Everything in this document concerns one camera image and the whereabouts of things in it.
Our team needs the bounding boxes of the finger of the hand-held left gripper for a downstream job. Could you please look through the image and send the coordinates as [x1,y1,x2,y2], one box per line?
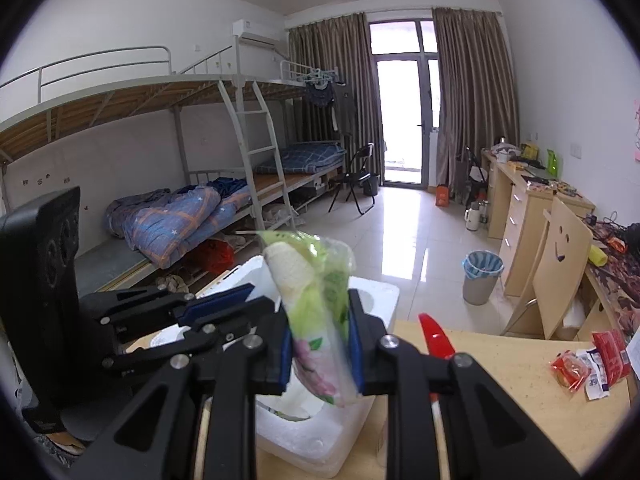
[80,282,256,327]
[102,296,277,377]

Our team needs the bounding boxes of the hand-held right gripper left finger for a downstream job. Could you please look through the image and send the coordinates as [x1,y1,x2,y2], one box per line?
[67,297,293,480]

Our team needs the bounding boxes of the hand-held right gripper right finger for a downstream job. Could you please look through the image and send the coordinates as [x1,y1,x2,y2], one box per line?
[347,289,583,480]

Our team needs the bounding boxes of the green floral tissue packet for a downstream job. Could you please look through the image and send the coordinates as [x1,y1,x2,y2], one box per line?
[256,230,363,408]

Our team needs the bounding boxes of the white foam box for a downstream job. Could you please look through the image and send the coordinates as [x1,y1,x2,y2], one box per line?
[150,255,401,478]

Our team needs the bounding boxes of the pair of shoes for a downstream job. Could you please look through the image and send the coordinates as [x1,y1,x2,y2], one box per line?
[155,275,191,294]

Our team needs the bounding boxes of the red plastic bag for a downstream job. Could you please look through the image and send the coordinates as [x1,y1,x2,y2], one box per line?
[197,240,234,274]

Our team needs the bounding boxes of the white lotion bottle red pump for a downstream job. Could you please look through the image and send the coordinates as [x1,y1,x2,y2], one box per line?
[417,312,457,406]

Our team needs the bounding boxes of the blue orange checked quilt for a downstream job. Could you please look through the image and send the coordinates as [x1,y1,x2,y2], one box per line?
[105,185,251,267]

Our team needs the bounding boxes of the grey trash bin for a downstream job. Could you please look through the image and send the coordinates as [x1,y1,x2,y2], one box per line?
[461,250,505,306]

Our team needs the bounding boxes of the white bunk bed ladder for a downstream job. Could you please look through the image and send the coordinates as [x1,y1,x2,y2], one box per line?
[217,77,289,232]

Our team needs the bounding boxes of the blue plaid bedding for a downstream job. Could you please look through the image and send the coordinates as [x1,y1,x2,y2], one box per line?
[254,141,347,174]

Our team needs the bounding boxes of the black folding chair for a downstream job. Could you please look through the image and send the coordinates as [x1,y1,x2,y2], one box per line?
[462,147,494,201]
[327,142,376,216]

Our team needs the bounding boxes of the metal bunk bed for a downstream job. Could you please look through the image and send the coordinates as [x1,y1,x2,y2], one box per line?
[0,46,351,302]

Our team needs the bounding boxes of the wooden desk with drawers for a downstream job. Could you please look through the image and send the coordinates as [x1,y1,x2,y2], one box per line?
[481,147,596,298]

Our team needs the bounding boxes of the orange red snack packet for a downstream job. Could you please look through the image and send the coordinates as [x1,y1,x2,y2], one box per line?
[547,350,596,395]

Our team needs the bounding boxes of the wooden chair with smiley face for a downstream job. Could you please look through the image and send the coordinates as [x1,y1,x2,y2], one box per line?
[500,195,593,341]

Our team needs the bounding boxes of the dark hanging clothes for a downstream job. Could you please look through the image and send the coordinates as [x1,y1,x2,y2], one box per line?
[300,67,357,136]

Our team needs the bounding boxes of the glass balcony door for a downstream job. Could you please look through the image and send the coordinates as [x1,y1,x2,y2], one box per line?
[367,20,441,189]

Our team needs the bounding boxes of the white blue snack packet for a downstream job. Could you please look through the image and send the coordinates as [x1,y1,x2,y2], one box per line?
[575,350,612,401]

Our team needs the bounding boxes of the desk with patterned cover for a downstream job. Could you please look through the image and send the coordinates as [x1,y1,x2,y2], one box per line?
[582,220,640,352]

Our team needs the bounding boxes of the white air conditioner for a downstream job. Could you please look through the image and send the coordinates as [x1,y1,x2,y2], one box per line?
[232,19,281,51]

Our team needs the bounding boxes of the brown curtain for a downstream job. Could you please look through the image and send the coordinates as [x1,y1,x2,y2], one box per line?
[432,7,521,197]
[287,12,383,196]

